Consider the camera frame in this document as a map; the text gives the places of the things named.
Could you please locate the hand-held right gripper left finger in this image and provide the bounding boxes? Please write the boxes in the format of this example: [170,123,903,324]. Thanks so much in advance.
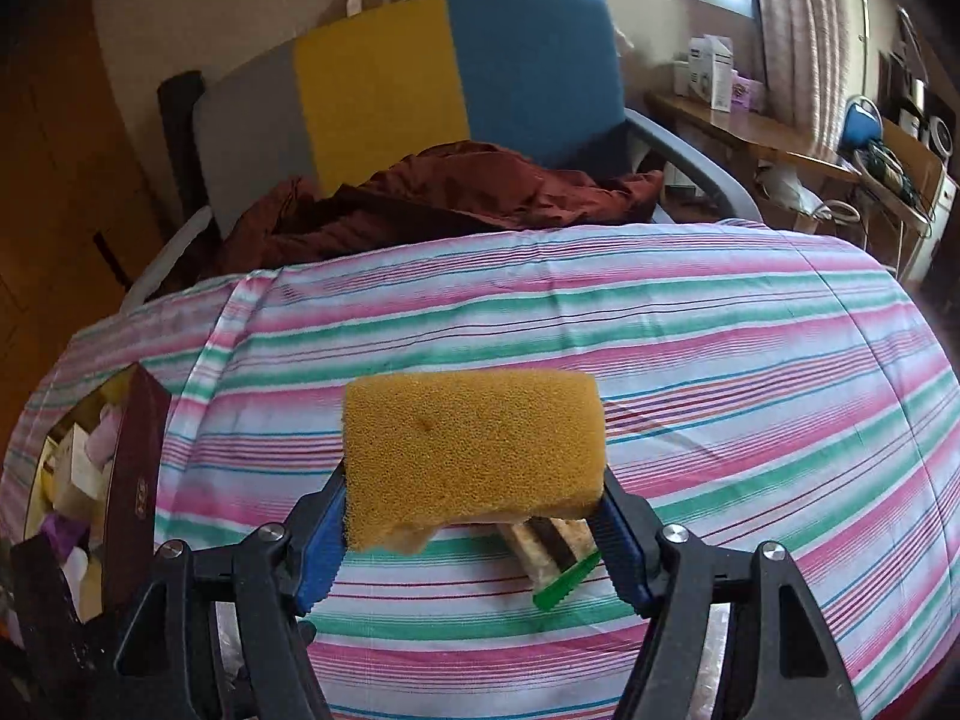
[112,465,350,720]

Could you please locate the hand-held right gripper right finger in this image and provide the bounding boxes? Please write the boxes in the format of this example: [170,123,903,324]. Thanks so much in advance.
[596,469,863,720]

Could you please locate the brown brush with green tab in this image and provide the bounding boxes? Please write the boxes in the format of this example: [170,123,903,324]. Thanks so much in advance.
[496,514,605,612]

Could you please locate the yellow sponge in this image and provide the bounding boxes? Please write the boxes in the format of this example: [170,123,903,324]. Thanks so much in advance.
[341,369,608,553]

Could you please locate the cardboard box with gold lining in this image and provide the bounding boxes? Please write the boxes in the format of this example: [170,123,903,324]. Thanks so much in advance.
[0,362,173,665]

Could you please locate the pink soft packet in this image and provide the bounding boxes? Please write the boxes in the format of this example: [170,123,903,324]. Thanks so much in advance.
[86,401,130,467]

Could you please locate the beige carton box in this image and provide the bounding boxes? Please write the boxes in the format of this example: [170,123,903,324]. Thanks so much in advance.
[54,424,113,502]

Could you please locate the striped bed sheet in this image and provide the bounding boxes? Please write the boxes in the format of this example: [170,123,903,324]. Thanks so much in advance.
[0,219,960,720]

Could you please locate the red-brown jacket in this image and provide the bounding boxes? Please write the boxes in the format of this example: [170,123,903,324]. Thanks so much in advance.
[216,141,665,280]

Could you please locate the white plastic bag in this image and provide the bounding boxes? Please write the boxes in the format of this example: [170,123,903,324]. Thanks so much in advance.
[754,161,826,215]

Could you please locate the wooden desk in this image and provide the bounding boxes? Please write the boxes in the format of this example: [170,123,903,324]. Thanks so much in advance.
[645,90,863,188]

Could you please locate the wooden wardrobe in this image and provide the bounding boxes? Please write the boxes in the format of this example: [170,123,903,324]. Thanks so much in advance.
[0,0,175,391]

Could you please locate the wooden side cabinet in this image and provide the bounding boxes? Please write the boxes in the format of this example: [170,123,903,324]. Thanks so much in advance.
[855,118,960,263]

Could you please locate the small pink box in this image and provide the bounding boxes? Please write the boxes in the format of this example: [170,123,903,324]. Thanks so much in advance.
[731,75,767,115]

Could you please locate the grey yellow blue chair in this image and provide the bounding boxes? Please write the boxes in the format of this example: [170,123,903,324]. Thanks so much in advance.
[120,0,764,301]

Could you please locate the blue bag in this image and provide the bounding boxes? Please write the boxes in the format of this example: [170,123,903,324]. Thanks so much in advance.
[840,97,883,155]

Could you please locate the white carton box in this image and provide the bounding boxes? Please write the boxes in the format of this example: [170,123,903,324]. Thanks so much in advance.
[686,36,737,112]

